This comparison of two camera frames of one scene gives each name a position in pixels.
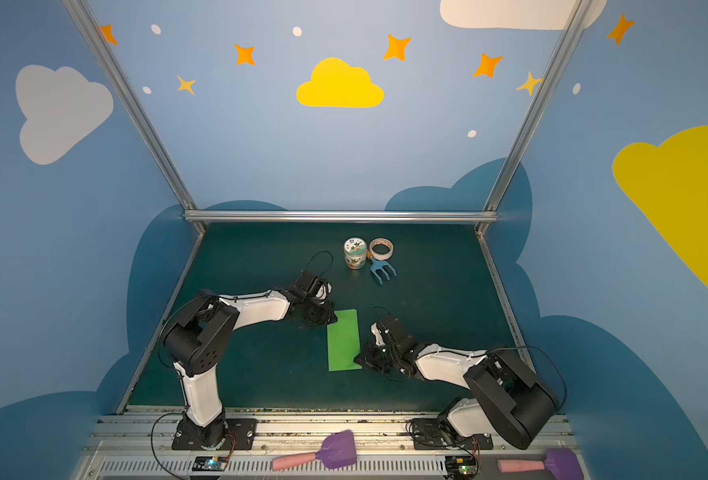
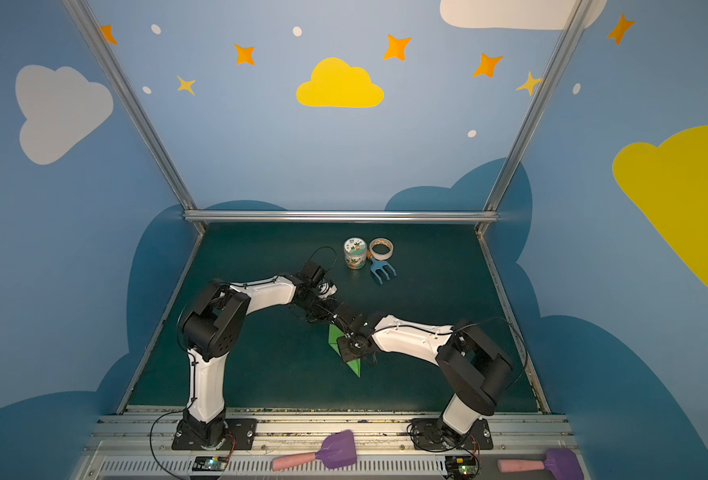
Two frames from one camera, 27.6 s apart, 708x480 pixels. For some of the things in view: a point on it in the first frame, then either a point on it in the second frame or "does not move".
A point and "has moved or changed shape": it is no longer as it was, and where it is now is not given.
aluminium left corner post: x=135 y=109 does not move
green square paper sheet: x=343 y=341 has moved or changed shape
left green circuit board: x=209 y=463 does not move
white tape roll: x=381 y=241 does not move
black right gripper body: x=375 y=355 → x=353 y=336
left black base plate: x=227 y=433 does not move
